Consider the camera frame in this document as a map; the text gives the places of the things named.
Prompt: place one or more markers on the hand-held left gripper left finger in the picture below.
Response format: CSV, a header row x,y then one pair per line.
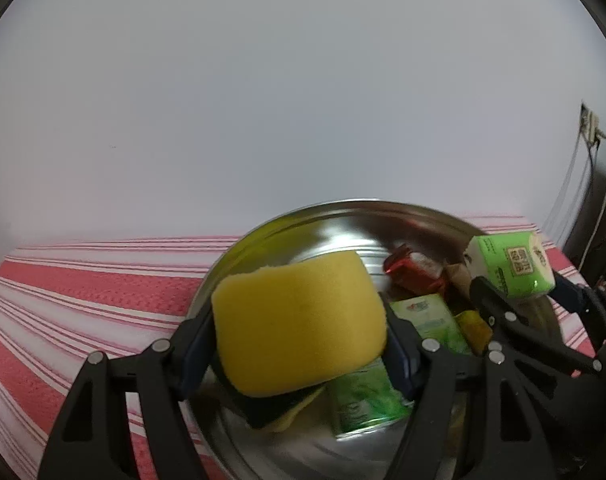
x,y
198,355

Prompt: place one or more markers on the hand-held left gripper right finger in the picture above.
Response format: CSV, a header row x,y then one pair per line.
x,y
400,355

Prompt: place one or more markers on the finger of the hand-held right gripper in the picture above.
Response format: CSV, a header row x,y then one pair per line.
x,y
568,292
533,340

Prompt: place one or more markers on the long green tissue pack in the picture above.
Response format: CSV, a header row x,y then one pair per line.
x,y
428,320

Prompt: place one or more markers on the shiny green tissue pack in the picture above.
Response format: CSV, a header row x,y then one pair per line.
x,y
363,400

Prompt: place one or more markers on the yellow snack packet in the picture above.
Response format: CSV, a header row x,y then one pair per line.
x,y
473,330

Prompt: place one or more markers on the white and green tissue pack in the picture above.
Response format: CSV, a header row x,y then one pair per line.
x,y
513,260

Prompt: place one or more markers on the red snack packet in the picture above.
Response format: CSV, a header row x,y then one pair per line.
x,y
413,272

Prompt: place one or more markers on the yellow sponge with green base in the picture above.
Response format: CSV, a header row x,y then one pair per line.
x,y
298,320

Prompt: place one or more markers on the green scouring sponge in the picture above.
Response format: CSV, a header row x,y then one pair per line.
x,y
298,412

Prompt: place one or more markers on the round metal tin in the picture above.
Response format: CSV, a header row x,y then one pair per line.
x,y
333,230

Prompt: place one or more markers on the red striped tablecloth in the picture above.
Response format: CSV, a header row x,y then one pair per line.
x,y
83,300

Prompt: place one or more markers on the wall socket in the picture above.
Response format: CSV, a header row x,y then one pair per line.
x,y
589,125

